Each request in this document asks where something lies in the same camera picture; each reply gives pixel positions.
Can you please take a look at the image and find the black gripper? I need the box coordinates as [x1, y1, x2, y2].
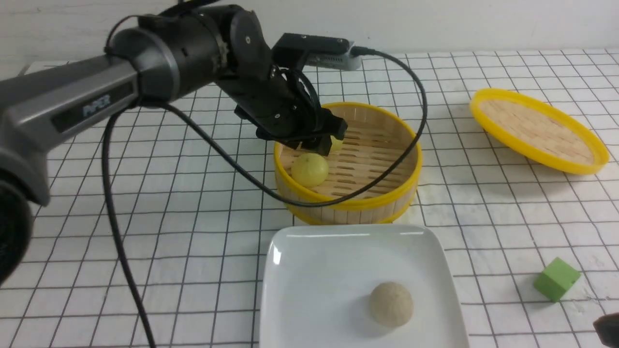
[215, 68, 347, 156]

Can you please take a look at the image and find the yellow steamed bun front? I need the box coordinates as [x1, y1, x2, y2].
[291, 153, 329, 188]

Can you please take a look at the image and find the yellow steamed bun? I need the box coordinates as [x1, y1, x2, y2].
[291, 153, 329, 188]
[330, 136, 343, 153]

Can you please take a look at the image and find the beige steamed bun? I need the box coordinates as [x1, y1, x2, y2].
[368, 282, 413, 328]

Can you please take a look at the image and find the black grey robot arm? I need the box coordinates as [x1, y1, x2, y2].
[0, 0, 353, 281]

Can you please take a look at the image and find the white square plate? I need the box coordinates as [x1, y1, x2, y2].
[259, 224, 470, 348]

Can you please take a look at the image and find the bamboo steamer basket yellow rim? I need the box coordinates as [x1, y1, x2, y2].
[273, 102, 423, 225]

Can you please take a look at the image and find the yellow rimmed bamboo steamer lid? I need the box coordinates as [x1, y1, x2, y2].
[470, 88, 610, 175]

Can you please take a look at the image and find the green cube block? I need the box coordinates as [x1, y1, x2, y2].
[533, 257, 581, 303]

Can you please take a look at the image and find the dark object bottom right corner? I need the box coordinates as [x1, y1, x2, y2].
[593, 312, 619, 348]

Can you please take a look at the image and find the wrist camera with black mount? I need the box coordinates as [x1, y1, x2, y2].
[271, 33, 362, 71]

